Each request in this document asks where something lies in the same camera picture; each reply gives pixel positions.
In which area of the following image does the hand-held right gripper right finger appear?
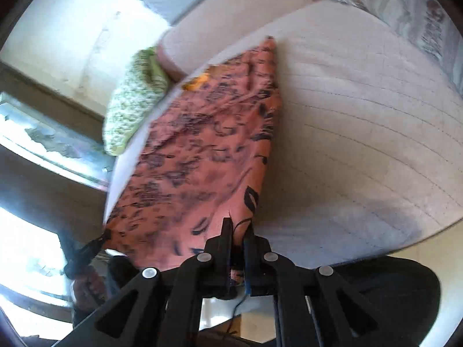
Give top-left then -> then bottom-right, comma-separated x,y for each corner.
243,226 -> 402,347

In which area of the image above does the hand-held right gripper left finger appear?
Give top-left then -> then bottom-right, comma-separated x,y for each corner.
54,218 -> 234,347

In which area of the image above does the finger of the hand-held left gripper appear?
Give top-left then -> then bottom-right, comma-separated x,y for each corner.
60,229 -> 111,279

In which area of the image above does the orange floral garment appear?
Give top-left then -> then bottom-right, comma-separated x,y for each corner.
103,36 -> 284,283

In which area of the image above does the person's left hand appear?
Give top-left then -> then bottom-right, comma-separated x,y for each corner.
71,270 -> 110,319

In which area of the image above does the patterned glass window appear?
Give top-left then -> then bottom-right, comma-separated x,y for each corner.
0,92 -> 113,192

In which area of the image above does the green checked blanket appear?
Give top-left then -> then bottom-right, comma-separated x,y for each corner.
102,49 -> 170,156

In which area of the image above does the white quilted bed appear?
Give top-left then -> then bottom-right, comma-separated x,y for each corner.
103,5 -> 463,261

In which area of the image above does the cream bolster with pink ends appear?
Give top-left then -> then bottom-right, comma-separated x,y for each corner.
156,0 -> 324,82

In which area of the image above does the striped grey white blanket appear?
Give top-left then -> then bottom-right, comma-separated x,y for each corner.
322,0 -> 463,98

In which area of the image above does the thin black cable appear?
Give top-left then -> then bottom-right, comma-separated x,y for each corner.
221,293 -> 251,342

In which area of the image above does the dark wooden window frame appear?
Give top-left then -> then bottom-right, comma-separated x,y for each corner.
0,61 -> 113,232

